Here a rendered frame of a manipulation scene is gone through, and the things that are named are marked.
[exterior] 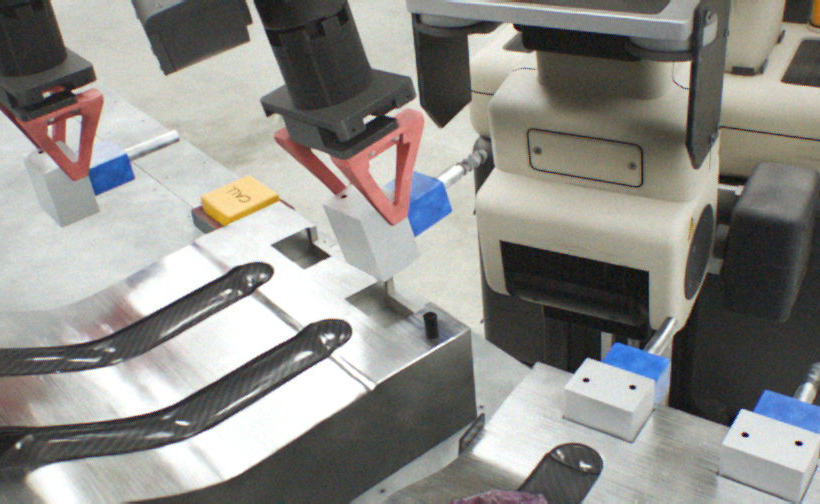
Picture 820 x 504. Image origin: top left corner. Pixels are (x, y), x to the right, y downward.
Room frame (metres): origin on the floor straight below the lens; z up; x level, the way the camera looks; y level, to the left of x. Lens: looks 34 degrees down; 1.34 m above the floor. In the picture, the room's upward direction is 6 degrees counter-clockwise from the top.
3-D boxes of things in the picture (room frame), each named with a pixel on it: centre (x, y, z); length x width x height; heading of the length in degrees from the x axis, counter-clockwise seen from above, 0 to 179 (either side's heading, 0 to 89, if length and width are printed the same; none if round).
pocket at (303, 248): (0.70, 0.08, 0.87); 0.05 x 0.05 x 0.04; 35
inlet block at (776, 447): (0.47, -0.24, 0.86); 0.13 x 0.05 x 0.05; 142
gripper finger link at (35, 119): (0.77, 0.28, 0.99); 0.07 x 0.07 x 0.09; 35
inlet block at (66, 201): (0.80, 0.26, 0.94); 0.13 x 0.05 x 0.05; 125
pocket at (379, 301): (0.61, 0.02, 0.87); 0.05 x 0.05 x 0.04; 35
